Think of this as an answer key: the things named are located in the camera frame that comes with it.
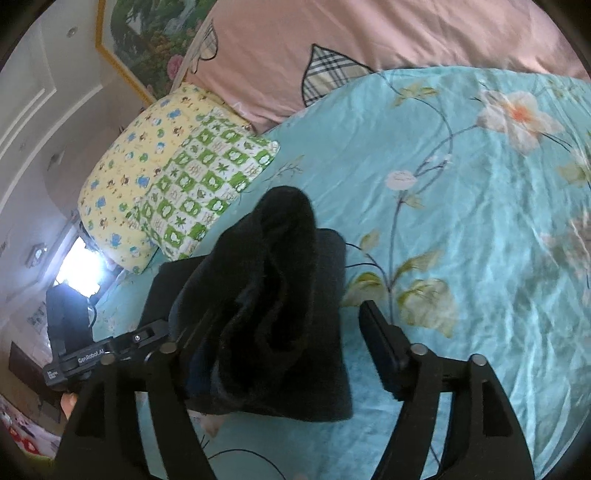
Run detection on black pants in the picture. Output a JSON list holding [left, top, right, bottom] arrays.
[[137, 185, 355, 424]]

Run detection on colourful printed cloth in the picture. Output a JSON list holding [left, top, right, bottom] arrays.
[[0, 395, 64, 462]]

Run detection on pink long pillow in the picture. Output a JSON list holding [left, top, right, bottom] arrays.
[[187, 0, 591, 136]]

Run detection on green checked pillow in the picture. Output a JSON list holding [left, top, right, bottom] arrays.
[[127, 107, 281, 260]]

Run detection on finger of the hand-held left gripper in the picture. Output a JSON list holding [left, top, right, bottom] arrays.
[[110, 319, 172, 360]]

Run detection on dark wooden cabinet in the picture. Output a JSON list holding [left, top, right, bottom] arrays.
[[8, 340, 68, 424]]

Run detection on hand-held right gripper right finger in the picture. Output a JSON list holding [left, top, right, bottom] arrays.
[[359, 300, 536, 480]]

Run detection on gold framed landscape picture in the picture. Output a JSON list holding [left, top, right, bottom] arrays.
[[95, 0, 218, 107]]

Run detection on teal floral bedsheet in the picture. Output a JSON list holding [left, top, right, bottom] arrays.
[[90, 65, 591, 480]]

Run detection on bright window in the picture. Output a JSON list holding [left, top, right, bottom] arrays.
[[55, 236, 117, 300]]

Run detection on yellow cartoon print pillow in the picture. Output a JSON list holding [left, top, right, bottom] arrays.
[[78, 82, 253, 276]]

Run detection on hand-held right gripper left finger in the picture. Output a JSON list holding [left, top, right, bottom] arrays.
[[54, 310, 219, 480]]

